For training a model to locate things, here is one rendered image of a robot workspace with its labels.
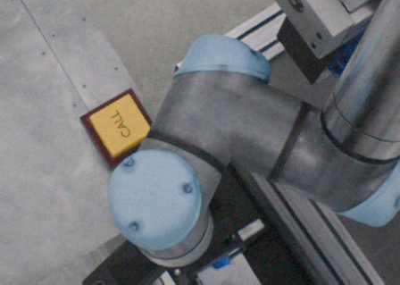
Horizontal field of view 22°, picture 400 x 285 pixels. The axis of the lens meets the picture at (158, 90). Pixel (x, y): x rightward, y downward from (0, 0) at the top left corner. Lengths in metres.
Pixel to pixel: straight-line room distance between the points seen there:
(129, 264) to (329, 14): 0.39
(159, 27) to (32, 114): 0.92
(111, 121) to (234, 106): 0.47
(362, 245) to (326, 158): 1.12
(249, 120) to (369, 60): 0.12
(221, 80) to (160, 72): 1.34
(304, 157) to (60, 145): 0.54
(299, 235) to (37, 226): 0.73
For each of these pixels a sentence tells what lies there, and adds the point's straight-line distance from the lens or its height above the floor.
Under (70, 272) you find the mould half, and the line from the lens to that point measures 1.22.
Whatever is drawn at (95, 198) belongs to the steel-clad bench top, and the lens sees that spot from 1.32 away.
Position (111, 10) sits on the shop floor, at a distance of 2.24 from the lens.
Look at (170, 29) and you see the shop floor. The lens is 2.23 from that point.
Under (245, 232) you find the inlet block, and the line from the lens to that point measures 1.18.
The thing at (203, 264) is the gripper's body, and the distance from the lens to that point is 1.02.
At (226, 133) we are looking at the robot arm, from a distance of 0.86.
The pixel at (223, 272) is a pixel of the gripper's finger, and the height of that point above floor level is 1.00.
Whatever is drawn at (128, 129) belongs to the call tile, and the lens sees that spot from 1.30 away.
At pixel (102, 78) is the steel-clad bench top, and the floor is 0.80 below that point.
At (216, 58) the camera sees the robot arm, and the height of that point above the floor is 1.28.
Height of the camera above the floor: 2.10
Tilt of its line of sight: 74 degrees down
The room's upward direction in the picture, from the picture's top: 10 degrees clockwise
